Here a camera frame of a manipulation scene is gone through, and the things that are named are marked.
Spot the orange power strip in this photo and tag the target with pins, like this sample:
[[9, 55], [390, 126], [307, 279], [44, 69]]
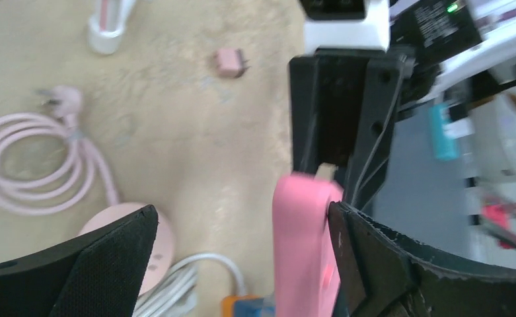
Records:
[[227, 304]]

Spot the pink triangular power strip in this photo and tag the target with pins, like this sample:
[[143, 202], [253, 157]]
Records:
[[306, 278]]

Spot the light pink small plug adapter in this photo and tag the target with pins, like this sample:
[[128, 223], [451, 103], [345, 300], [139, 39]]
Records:
[[230, 62]]

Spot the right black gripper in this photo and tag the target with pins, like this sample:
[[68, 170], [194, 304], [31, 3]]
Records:
[[343, 111]]

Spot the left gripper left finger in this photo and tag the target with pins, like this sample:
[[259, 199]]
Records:
[[96, 274]]

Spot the white pvc pipe frame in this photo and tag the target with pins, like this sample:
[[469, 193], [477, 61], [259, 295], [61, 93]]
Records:
[[107, 25]]

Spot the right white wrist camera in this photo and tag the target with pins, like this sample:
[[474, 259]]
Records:
[[357, 25]]

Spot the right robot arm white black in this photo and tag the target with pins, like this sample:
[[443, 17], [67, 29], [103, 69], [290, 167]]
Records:
[[450, 45]]

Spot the blue cube socket adapter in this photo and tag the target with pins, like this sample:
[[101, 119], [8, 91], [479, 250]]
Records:
[[254, 307]]

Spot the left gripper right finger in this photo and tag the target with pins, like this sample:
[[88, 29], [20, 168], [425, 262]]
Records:
[[386, 273]]

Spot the pink round power strip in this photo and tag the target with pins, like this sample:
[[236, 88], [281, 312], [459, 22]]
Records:
[[162, 253]]

